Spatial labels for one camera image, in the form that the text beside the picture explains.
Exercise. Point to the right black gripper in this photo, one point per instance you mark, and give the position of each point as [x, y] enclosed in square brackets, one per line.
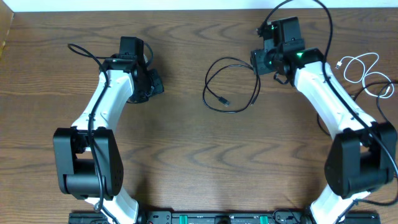
[257, 58]

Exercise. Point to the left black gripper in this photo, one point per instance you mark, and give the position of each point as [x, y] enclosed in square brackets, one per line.
[159, 86]

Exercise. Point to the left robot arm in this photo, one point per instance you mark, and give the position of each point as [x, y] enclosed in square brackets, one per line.
[88, 162]

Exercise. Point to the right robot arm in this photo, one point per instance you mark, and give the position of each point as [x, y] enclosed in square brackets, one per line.
[362, 156]

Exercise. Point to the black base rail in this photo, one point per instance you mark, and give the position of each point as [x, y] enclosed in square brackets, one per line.
[279, 216]

